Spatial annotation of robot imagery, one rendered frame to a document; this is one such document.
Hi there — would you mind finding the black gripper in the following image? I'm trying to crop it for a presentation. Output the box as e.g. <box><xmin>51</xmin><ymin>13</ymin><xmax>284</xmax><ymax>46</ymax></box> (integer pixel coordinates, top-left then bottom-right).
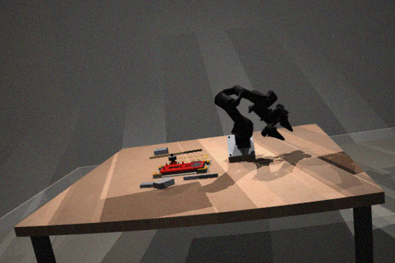
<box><xmin>259</xmin><ymin>108</ymin><xmax>293</xmax><ymax>141</ymax></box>

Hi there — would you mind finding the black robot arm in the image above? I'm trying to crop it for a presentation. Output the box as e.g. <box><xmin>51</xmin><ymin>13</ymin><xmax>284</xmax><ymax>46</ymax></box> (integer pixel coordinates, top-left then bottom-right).
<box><xmin>214</xmin><ymin>85</ymin><xmax>285</xmax><ymax>149</ymax></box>

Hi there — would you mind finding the grey flat bar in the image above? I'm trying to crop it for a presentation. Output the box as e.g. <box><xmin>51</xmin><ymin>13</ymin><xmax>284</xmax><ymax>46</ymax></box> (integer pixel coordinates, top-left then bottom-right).
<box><xmin>183</xmin><ymin>173</ymin><xmax>218</xmax><ymax>180</ymax></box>

